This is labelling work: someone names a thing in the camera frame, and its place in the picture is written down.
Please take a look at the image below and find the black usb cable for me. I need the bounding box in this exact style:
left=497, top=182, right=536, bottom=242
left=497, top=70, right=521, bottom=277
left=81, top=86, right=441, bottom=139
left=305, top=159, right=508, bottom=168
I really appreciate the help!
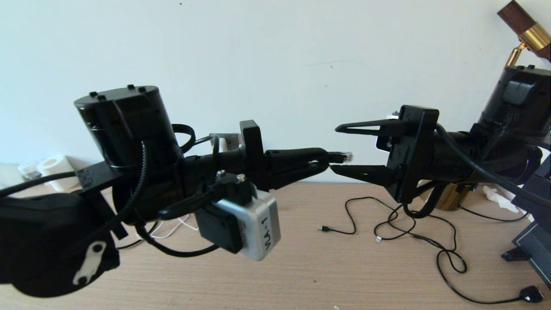
left=318, top=197, right=467, bottom=274

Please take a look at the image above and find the dark framed board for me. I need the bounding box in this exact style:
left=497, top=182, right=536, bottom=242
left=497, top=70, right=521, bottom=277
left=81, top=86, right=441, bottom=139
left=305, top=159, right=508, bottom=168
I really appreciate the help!
left=512, top=215, right=551, bottom=291

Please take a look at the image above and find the brass desk lamp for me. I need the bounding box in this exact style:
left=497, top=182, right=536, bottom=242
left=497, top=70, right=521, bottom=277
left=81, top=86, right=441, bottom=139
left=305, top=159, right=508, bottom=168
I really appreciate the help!
left=430, top=0, right=551, bottom=211

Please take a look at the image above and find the white toilet paper roll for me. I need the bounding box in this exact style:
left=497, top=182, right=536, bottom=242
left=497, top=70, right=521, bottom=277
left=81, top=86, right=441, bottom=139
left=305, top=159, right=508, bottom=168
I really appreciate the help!
left=37, top=155, right=81, bottom=192

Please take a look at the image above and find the crumpled white tissue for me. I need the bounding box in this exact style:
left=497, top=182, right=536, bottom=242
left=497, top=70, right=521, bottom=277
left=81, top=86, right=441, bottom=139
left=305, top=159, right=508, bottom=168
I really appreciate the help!
left=482, top=186, right=518, bottom=214

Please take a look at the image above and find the black lamp power cord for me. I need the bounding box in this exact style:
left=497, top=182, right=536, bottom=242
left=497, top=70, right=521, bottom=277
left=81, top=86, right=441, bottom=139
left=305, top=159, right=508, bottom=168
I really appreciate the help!
left=374, top=181, right=543, bottom=304

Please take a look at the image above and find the thin white adapter cable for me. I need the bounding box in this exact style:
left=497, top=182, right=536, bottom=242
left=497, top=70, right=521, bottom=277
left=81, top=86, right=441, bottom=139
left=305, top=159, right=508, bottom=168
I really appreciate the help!
left=137, top=214, right=193, bottom=240

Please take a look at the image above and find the grey wall socket plate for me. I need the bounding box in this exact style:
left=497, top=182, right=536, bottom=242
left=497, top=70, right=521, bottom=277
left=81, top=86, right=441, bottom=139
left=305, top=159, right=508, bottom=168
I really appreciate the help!
left=209, top=133, right=241, bottom=152

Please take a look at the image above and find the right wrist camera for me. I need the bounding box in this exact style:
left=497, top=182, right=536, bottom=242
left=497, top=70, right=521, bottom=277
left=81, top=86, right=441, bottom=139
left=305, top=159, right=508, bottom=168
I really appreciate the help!
left=375, top=113, right=402, bottom=152

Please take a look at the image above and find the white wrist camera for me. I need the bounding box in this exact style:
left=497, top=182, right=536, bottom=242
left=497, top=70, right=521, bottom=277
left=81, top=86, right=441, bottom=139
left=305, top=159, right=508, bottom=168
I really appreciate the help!
left=196, top=172, right=282, bottom=262

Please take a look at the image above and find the clear plastic container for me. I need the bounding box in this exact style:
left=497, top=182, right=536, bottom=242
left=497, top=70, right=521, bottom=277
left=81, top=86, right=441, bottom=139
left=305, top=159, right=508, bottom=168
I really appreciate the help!
left=17, top=161, right=43, bottom=181

